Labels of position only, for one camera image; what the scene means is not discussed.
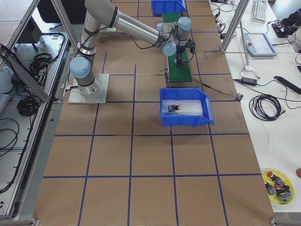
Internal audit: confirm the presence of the white foam pad right bin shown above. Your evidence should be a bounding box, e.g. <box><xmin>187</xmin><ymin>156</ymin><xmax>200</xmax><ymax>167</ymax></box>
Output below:
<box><xmin>160</xmin><ymin>99</ymin><xmax>203</xmax><ymax>116</ymax></box>

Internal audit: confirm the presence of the yellow push button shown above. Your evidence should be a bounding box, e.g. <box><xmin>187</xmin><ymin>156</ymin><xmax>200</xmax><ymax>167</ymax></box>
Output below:
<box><xmin>167</xmin><ymin>105</ymin><xmax>181</xmax><ymax>113</ymax></box>

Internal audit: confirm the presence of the coiled black cable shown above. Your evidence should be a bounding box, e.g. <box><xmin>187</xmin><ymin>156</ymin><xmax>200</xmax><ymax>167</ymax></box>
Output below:
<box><xmin>248</xmin><ymin>94</ymin><xmax>286</xmax><ymax>122</ymax></box>

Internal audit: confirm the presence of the green conveyor belt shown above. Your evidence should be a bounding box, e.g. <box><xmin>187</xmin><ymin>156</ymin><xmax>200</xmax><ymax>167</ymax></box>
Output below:
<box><xmin>157</xmin><ymin>12</ymin><xmax>195</xmax><ymax>84</ymax></box>

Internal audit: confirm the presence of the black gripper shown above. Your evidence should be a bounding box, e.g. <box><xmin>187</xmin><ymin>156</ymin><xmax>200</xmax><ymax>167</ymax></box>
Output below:
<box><xmin>176</xmin><ymin>45</ymin><xmax>186</xmax><ymax>59</ymax></box>

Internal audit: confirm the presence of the teach pendant tablet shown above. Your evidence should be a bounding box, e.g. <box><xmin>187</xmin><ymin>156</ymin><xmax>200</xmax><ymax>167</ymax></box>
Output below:
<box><xmin>243</xmin><ymin>33</ymin><xmax>277</xmax><ymax>57</ymax></box>

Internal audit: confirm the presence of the aluminium frame post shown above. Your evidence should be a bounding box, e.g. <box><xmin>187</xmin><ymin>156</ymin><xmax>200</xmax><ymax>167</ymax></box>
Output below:
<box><xmin>220</xmin><ymin>0</ymin><xmax>249</xmax><ymax>53</ymax></box>

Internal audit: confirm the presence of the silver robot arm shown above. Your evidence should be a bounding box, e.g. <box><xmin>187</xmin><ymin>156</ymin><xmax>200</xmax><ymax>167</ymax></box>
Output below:
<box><xmin>70</xmin><ymin>0</ymin><xmax>195</xmax><ymax>97</ymax></box>

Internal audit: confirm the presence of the blue bin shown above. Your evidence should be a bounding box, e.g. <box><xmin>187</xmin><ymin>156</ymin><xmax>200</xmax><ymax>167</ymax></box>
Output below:
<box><xmin>151</xmin><ymin>0</ymin><xmax>187</xmax><ymax>16</ymax></box>
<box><xmin>159</xmin><ymin>88</ymin><xmax>214</xmax><ymax>127</ymax></box>

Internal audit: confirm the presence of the yellow plate of buttons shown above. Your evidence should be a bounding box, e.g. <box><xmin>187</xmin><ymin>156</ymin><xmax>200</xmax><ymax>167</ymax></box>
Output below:
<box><xmin>261</xmin><ymin>169</ymin><xmax>294</xmax><ymax>205</ymax></box>

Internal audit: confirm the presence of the red black conveyor wire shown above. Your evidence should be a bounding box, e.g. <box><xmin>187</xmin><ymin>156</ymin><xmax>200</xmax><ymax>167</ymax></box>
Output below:
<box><xmin>191</xmin><ymin>77</ymin><xmax>243</xmax><ymax>102</ymax></box>

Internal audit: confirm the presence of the blue bin left side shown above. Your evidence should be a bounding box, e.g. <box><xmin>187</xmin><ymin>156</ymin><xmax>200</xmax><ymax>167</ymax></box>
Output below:
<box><xmin>151</xmin><ymin>0</ymin><xmax>187</xmax><ymax>16</ymax></box>

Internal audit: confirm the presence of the white keyboard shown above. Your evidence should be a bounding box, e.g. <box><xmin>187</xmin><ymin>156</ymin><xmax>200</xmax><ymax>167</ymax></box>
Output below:
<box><xmin>251</xmin><ymin>0</ymin><xmax>268</xmax><ymax>23</ymax></box>

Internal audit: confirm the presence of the blue bin right side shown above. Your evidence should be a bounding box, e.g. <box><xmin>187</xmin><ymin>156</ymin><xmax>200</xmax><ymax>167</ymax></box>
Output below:
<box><xmin>159</xmin><ymin>88</ymin><xmax>214</xmax><ymax>127</ymax></box>

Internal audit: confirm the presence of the black power adapter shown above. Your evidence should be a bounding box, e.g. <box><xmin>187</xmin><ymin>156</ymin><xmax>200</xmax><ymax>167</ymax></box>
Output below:
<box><xmin>241</xmin><ymin>77</ymin><xmax>257</xmax><ymax>86</ymax></box>

